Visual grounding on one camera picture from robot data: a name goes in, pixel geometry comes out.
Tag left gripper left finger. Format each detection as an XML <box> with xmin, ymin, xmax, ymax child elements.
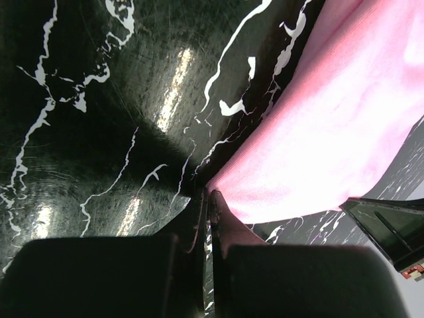
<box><xmin>1</xmin><ymin>189</ymin><xmax>208</xmax><ymax>317</ymax></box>

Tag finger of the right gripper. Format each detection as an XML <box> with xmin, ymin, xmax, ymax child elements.
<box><xmin>341</xmin><ymin>197</ymin><xmax>423</xmax><ymax>272</ymax></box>

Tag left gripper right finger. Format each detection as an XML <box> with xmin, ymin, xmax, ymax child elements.
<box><xmin>210</xmin><ymin>191</ymin><xmax>407</xmax><ymax>317</ymax></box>

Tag pink t shirt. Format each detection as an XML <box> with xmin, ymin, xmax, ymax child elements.
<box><xmin>207</xmin><ymin>1</ymin><xmax>423</xmax><ymax>223</ymax></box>

